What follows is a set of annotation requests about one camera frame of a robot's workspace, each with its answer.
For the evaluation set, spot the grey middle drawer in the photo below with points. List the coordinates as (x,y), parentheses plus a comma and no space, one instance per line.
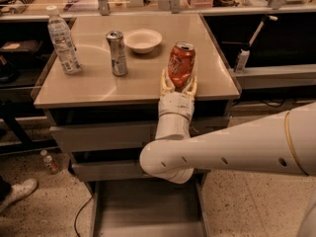
(122,165)

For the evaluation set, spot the clear plastic water bottle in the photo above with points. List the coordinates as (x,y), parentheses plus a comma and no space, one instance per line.
(61,39)

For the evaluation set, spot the white sneaker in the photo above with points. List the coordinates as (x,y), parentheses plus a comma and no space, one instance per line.
(11,194)

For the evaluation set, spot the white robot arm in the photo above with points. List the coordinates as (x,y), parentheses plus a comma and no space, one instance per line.
(279,144)

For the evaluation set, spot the white bowl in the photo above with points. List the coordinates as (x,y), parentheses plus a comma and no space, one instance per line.
(142,41)

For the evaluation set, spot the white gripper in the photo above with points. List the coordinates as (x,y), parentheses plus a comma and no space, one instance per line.
(176,105)

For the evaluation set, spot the grey drawer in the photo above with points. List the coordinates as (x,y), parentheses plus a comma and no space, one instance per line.
(148,208)
(122,165)
(104,136)

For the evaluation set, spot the silver energy drink can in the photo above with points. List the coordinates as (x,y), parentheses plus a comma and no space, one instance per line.
(117,50)

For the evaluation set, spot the grey drawer cabinet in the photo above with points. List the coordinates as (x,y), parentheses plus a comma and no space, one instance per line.
(96,95)

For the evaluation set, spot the small bottle on floor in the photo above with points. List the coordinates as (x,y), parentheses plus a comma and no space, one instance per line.
(49,162)

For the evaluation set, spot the grey top drawer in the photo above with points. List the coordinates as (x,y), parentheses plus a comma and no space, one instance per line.
(104,136)

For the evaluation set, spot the white rod tool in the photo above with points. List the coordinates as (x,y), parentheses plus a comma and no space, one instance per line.
(260,26)

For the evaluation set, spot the grey bottom drawer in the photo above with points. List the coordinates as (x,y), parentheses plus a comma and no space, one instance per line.
(148,208)

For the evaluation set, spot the red coke can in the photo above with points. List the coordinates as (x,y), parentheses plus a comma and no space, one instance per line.
(181,63)

